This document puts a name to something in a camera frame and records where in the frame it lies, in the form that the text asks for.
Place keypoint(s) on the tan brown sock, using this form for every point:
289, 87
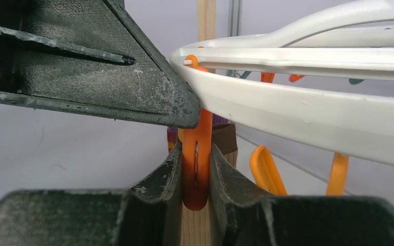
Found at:
225, 138

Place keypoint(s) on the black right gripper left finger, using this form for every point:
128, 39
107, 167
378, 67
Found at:
147, 213

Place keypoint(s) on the wooden clothes rack frame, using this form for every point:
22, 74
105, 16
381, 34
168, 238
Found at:
195, 226

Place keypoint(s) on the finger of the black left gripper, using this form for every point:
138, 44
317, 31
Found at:
90, 58

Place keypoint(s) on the orange clothespin clip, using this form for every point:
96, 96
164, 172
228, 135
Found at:
265, 172
196, 149

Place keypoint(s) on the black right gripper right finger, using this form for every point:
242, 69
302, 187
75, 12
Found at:
241, 213

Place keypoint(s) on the white round clip hanger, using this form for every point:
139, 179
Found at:
319, 73

